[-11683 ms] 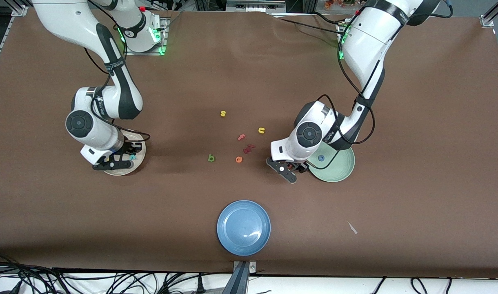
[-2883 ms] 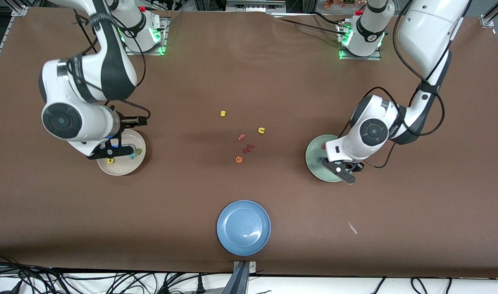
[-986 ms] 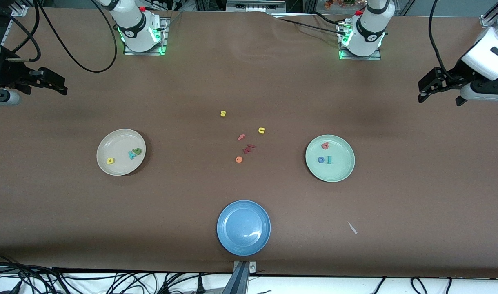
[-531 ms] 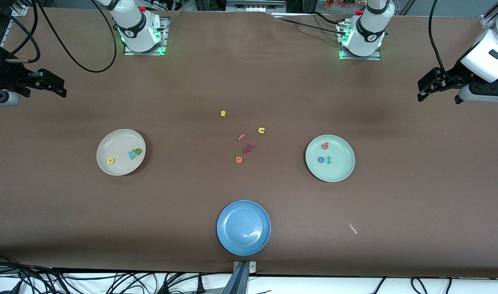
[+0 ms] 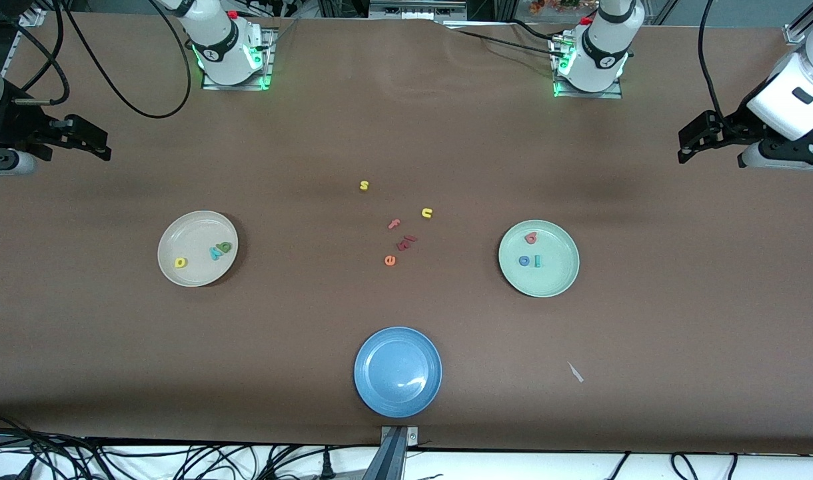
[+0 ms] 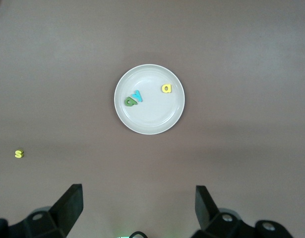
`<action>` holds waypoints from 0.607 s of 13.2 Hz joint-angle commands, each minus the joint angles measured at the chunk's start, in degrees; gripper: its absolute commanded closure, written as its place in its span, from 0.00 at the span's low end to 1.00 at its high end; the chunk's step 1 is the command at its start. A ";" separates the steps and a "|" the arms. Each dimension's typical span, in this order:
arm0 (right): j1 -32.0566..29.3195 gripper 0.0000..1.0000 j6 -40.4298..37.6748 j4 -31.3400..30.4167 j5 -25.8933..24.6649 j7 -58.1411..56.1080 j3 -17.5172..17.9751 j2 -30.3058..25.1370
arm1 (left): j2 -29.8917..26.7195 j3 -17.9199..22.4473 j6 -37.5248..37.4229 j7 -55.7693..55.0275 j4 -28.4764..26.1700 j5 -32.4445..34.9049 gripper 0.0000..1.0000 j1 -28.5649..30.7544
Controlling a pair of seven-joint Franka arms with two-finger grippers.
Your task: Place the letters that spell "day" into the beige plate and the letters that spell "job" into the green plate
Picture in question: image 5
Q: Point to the blue plate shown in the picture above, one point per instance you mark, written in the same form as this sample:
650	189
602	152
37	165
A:
398	372

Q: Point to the black power plug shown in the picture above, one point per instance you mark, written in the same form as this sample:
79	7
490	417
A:
326	466

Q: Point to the orange artificial flowers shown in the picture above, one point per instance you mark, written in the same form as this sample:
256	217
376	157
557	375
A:
553	5

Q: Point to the red foam letter p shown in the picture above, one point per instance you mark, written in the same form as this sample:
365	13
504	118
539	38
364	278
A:
531	237

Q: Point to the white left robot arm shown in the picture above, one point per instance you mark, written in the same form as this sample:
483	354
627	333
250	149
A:
600	53

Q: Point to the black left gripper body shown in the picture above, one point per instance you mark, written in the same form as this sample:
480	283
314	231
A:
734	126

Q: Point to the aluminium frame profile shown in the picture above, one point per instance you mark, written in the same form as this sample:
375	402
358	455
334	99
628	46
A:
794	32
33	18

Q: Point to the brown table cover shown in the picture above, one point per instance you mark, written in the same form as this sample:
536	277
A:
646	333

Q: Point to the white paper scrap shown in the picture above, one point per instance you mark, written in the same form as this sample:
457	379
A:
575	372

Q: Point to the pale green plate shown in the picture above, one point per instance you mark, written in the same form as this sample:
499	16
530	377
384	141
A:
553	280

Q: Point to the green foam letter b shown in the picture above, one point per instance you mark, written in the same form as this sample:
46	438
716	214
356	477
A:
226	248

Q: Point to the grey metal box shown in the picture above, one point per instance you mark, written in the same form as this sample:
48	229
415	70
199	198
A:
413	10

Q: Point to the beige brown plate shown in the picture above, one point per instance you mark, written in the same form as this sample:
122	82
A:
193	233

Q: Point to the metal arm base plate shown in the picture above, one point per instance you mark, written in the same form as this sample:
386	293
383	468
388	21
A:
613	94
268	80

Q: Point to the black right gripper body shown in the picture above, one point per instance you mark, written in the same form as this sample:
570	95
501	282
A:
18	121

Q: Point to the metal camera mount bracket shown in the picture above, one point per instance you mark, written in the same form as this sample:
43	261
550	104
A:
394	456

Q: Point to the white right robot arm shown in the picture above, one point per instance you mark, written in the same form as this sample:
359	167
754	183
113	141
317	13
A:
220	46

